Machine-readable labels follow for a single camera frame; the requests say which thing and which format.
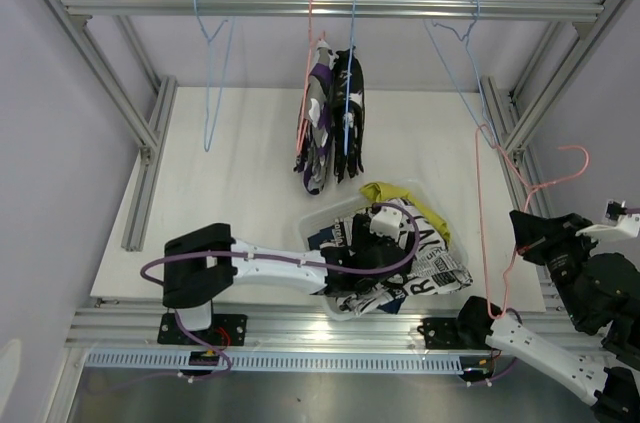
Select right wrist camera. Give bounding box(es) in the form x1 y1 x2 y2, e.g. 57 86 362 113
576 199 639 242

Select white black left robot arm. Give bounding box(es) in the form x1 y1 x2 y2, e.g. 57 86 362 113
162 216 418 344

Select purple camouflage trousers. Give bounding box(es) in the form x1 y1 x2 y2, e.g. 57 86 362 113
294 38 336 196

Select navy blue denim trousers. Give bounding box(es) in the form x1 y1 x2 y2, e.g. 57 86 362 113
307 226 336 250

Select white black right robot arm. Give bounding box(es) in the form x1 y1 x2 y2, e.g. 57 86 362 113
455 202 639 422

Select aluminium frame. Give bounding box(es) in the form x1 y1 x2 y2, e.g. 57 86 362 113
0 0 640 423

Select yellow trousers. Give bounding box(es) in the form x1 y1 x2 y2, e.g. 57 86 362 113
359 181 451 244

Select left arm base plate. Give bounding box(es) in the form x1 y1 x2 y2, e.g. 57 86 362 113
157 313 248 347

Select black white patterned trousers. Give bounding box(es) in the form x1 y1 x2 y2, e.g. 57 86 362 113
330 50 366 183

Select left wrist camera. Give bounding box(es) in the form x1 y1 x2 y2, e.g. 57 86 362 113
369 206 403 241

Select light blue wire hanger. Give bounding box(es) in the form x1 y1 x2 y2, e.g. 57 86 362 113
192 0 236 153

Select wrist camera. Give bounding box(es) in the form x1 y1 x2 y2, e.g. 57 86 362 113
369 206 403 241
576 199 639 242

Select newsprint patterned trousers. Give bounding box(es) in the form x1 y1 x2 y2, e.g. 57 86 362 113
323 199 473 321

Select blue hanger with navy trousers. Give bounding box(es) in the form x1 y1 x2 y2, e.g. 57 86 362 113
422 0 501 150

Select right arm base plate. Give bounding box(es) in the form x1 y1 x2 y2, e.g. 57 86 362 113
417 317 468 350

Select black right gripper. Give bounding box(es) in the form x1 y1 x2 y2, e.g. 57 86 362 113
509 209 599 326

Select blue hanger with black trousers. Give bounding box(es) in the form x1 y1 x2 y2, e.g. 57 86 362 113
343 0 357 157

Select slotted cable duct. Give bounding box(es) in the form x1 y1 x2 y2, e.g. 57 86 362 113
85 349 463 375

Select pink hanger with camouflage trousers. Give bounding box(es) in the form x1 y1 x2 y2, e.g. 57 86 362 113
295 0 327 154

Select pink hanger with newsprint trousers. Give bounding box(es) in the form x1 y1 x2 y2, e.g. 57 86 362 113
473 123 592 321

